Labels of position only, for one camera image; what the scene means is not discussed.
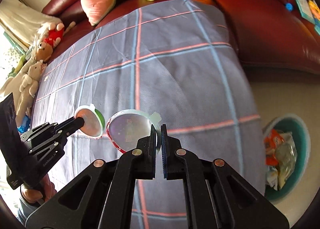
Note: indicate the red white plush toy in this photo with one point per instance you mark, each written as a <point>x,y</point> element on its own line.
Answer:
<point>52,33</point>

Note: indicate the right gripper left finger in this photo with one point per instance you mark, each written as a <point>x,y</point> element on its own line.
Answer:
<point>121,176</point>

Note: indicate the orange snack packet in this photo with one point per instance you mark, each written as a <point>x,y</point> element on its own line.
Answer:
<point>271,143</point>

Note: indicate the person's left hand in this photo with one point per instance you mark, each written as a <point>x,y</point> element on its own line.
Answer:
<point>46,192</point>

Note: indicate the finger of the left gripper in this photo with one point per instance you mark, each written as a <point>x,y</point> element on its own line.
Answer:
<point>65,124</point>

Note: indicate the teal plastic trash bucket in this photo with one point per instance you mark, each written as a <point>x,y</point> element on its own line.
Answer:
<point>295,124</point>

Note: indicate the dark red leather sofa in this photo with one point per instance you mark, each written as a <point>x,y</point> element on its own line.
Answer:
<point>265,33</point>

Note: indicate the teal children's book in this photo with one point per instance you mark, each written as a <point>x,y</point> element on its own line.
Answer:
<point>305,11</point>

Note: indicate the blue bottle cap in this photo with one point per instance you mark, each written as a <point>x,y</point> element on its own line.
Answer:
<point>289,6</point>

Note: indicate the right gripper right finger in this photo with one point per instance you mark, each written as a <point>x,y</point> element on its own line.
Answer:
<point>198,179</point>

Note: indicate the beige plush bunny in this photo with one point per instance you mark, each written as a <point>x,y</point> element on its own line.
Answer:
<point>24,87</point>

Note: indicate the grey plaid tablecloth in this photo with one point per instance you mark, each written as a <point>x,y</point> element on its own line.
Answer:
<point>173,58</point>

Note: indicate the brown teddy bear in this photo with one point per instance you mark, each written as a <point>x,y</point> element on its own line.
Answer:
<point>43,52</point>

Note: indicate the blue toy block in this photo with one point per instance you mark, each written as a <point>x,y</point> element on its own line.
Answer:
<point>24,127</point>

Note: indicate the clear plastic bag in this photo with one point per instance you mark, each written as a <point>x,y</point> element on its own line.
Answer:
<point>286,155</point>

